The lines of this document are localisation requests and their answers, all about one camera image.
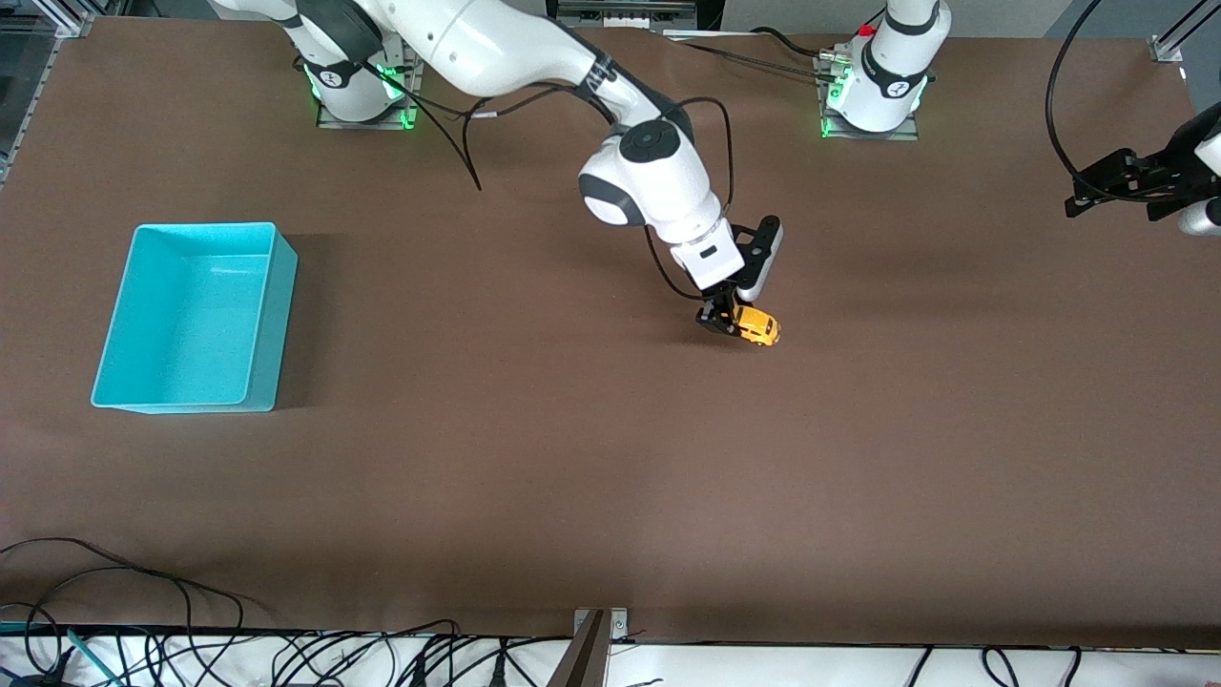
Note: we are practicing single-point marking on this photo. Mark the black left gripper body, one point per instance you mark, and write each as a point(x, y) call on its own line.
point(1166, 172)

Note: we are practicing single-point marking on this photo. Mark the yellow toy beetle car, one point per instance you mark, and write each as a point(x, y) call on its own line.
point(761, 327)

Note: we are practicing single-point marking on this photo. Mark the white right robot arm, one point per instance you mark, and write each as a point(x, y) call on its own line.
point(477, 38)

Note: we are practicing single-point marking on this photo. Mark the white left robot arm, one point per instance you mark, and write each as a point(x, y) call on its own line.
point(892, 67)

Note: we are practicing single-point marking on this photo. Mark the brown table mat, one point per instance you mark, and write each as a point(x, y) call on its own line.
point(610, 458)

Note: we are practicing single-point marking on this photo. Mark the white strip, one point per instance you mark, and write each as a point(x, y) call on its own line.
point(706, 35)

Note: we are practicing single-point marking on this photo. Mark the dark metal bar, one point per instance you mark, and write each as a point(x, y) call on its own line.
point(584, 663)

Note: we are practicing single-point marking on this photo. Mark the turquoise plastic bin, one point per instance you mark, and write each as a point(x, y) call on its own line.
point(191, 315)

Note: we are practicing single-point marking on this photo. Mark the grey corner bracket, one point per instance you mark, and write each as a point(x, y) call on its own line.
point(1166, 50)

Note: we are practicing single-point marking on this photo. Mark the aluminium frame rail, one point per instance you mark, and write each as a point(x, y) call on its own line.
point(67, 27)
point(1192, 21)

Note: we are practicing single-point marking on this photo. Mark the grey left arm base plate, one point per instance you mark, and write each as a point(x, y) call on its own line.
point(878, 135)

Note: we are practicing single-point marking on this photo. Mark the grey metal frame box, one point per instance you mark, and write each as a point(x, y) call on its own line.
point(620, 11)

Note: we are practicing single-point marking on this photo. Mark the silver metal bracket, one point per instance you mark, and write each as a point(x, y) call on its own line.
point(618, 625)

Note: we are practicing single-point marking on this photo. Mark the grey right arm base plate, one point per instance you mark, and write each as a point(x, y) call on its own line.
point(412, 105)

